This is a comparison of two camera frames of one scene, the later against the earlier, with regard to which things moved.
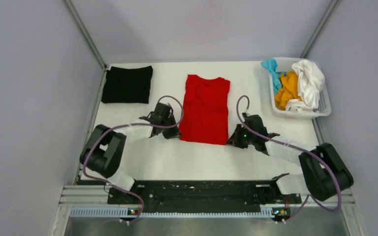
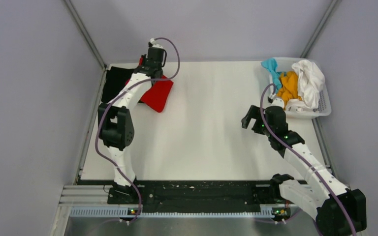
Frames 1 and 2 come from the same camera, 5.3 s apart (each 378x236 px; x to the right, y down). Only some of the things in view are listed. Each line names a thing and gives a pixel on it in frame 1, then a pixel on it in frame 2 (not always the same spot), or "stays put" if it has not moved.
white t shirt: (310, 79) stays put
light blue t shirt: (271, 65) stays put
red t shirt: (205, 117) to (157, 96)
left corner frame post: (86, 33) stays put
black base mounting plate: (201, 194) stays put
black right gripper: (235, 140) to (254, 112)
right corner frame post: (319, 28) stays put
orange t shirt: (289, 90) stays put
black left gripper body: (170, 121) to (144, 57)
